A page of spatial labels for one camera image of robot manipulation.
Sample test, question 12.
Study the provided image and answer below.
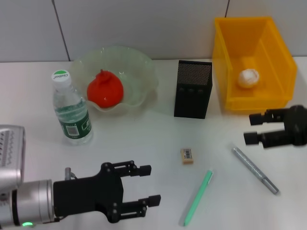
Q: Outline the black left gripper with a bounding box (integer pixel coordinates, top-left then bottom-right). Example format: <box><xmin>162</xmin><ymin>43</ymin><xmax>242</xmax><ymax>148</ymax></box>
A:
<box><xmin>53</xmin><ymin>160</ymin><xmax>162</xmax><ymax>224</ymax></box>

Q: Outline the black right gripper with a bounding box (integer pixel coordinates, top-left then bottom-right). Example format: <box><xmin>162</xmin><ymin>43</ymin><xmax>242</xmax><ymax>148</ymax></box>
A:
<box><xmin>243</xmin><ymin>104</ymin><xmax>307</xmax><ymax>150</ymax></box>

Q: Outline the mint green pen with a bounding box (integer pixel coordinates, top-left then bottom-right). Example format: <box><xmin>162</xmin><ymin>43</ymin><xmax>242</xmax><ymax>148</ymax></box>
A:
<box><xmin>183</xmin><ymin>169</ymin><xmax>214</xmax><ymax>227</ymax></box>

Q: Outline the white paper ball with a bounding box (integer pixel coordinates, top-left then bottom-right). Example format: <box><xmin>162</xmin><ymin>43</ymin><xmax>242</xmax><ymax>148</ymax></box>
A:
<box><xmin>237</xmin><ymin>68</ymin><xmax>260</xmax><ymax>89</ymax></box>

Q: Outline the red orange toy fruit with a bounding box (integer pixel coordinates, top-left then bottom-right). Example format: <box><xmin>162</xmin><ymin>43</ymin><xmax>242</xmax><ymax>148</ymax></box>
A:
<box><xmin>86</xmin><ymin>69</ymin><xmax>125</xmax><ymax>109</ymax></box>

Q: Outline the clear green label water bottle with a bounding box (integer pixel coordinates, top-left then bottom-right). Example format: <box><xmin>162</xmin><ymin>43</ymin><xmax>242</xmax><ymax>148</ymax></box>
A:
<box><xmin>50</xmin><ymin>69</ymin><xmax>94</xmax><ymax>146</ymax></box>

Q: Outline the grey marker pen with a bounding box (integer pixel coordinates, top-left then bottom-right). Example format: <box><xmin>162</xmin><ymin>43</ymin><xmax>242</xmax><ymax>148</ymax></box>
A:
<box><xmin>231</xmin><ymin>146</ymin><xmax>280</xmax><ymax>196</ymax></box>

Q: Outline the beige eraser with barcode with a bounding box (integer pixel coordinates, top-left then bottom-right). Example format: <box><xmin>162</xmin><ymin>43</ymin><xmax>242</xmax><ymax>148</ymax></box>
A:
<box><xmin>180</xmin><ymin>148</ymin><xmax>195</xmax><ymax>165</ymax></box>

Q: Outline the black mesh pen holder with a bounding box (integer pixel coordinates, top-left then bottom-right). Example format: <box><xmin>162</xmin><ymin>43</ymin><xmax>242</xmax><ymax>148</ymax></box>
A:
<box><xmin>174</xmin><ymin>60</ymin><xmax>213</xmax><ymax>120</ymax></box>

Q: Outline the green glass fruit bowl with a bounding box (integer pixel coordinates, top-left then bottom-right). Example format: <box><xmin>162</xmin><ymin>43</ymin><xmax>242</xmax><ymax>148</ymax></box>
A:
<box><xmin>63</xmin><ymin>46</ymin><xmax>159</xmax><ymax>118</ymax></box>

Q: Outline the yellow plastic bin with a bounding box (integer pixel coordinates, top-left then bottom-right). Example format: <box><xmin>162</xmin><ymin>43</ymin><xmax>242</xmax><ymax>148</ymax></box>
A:
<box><xmin>212</xmin><ymin>16</ymin><xmax>298</xmax><ymax>114</ymax></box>

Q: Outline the left arm cable with plug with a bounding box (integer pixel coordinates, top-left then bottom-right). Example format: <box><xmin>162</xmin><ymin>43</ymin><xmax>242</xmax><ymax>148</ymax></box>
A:
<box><xmin>64</xmin><ymin>167</ymin><xmax>79</xmax><ymax>181</ymax></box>

